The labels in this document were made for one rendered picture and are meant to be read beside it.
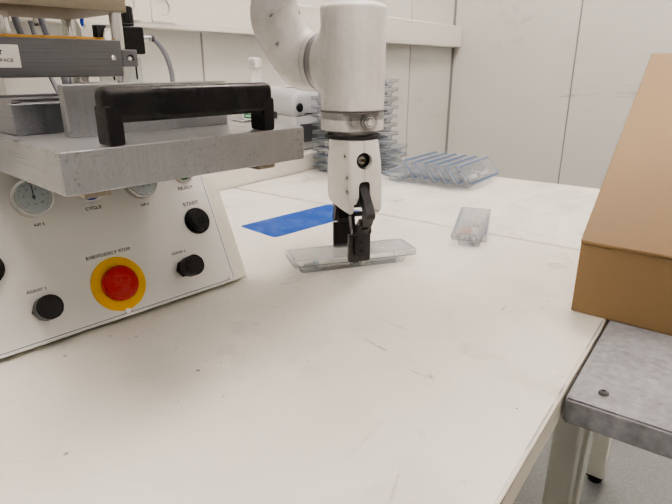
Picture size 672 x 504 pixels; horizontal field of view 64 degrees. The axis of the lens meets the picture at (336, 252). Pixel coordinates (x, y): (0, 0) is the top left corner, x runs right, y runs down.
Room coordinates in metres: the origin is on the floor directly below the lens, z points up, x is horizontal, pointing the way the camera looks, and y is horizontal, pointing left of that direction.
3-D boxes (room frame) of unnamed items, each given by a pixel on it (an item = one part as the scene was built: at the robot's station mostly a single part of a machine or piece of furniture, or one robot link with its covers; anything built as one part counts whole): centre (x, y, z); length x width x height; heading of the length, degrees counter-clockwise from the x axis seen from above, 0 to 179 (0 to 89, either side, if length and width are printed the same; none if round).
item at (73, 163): (0.53, 0.21, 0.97); 0.30 x 0.22 x 0.08; 47
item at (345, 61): (0.74, -0.02, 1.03); 0.09 x 0.08 x 0.13; 51
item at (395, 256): (0.74, -0.02, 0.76); 0.18 x 0.06 x 0.02; 108
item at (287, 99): (1.66, 0.13, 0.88); 0.25 x 0.20 x 0.17; 48
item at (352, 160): (0.74, -0.02, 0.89); 0.10 x 0.08 x 0.11; 18
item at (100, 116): (0.44, 0.11, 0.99); 0.15 x 0.02 x 0.04; 137
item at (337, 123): (0.74, -0.02, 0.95); 0.09 x 0.08 x 0.03; 18
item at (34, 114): (0.57, 0.25, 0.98); 0.20 x 0.17 x 0.03; 137
